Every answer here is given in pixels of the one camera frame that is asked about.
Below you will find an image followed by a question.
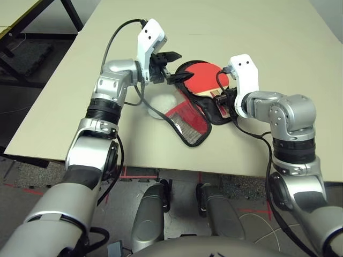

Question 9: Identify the small grey box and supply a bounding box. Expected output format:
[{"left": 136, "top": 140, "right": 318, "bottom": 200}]
[{"left": 107, "top": 240, "right": 124, "bottom": 257}]

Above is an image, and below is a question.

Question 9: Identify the silver robot leg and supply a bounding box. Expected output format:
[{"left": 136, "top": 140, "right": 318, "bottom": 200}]
[
  {"left": 131, "top": 183, "right": 166, "bottom": 254},
  {"left": 197, "top": 183, "right": 246, "bottom": 240}
]

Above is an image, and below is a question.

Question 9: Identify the silver robot right leg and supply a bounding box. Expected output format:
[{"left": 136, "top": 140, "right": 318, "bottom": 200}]
[{"left": 197, "top": 183, "right": 246, "bottom": 240}]

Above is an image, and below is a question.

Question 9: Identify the silver robot left leg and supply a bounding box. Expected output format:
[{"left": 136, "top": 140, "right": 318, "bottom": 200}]
[{"left": 131, "top": 183, "right": 166, "bottom": 254}]

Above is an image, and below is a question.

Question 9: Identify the red ping-pong paddle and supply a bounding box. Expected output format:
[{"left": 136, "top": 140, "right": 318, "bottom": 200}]
[{"left": 183, "top": 63, "right": 232, "bottom": 119}]

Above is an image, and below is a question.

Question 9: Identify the dark foam floor mat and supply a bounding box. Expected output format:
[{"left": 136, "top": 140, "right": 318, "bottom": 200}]
[{"left": 10, "top": 40, "right": 53, "bottom": 77}]

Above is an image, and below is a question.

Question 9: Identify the white crumpled plastic bag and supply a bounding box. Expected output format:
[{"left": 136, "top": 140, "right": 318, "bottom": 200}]
[{"left": 146, "top": 93, "right": 177, "bottom": 120}]

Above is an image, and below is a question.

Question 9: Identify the grey robot torso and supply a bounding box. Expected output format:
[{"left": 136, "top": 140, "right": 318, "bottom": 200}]
[{"left": 128, "top": 235, "right": 282, "bottom": 257}]

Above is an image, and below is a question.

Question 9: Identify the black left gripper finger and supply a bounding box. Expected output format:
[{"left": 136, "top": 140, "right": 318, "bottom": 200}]
[
  {"left": 167, "top": 71, "right": 195, "bottom": 86},
  {"left": 163, "top": 50, "right": 183, "bottom": 63}
]

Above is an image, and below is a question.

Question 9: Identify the black left wrist camera cable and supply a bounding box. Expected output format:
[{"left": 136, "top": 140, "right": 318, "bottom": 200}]
[{"left": 96, "top": 18, "right": 148, "bottom": 207}]

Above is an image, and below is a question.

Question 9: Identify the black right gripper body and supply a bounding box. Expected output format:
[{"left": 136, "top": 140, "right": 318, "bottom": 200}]
[{"left": 214, "top": 88, "right": 238, "bottom": 118}]

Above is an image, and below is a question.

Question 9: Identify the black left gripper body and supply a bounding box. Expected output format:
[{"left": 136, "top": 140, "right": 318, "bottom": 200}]
[{"left": 148, "top": 52, "right": 172, "bottom": 85}]

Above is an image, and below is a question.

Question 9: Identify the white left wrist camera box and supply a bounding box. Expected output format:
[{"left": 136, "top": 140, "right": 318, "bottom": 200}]
[{"left": 137, "top": 18, "right": 169, "bottom": 82}]

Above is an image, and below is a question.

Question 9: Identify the red black paddle case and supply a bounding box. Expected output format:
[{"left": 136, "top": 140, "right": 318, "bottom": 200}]
[{"left": 141, "top": 60, "right": 238, "bottom": 148}]

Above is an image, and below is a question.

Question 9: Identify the black metal table frame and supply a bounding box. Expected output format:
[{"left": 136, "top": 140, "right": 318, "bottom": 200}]
[{"left": 0, "top": 0, "right": 85, "bottom": 86}]

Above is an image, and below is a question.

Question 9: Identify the thin white floor cable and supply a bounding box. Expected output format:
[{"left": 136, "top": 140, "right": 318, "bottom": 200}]
[{"left": 238, "top": 213, "right": 303, "bottom": 252}]

